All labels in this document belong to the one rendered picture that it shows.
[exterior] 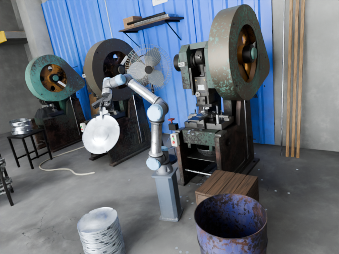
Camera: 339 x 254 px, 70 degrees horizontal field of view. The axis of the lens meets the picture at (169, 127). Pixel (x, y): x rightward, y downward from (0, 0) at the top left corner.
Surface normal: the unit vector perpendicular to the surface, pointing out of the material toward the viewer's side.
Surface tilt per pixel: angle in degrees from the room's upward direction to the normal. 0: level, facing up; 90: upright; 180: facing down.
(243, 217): 88
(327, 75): 90
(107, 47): 90
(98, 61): 90
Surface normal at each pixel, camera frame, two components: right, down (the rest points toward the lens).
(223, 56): -0.61, 0.28
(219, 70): -0.57, 0.47
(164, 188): -0.33, 0.31
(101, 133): -0.24, -0.32
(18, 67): 0.78, 0.07
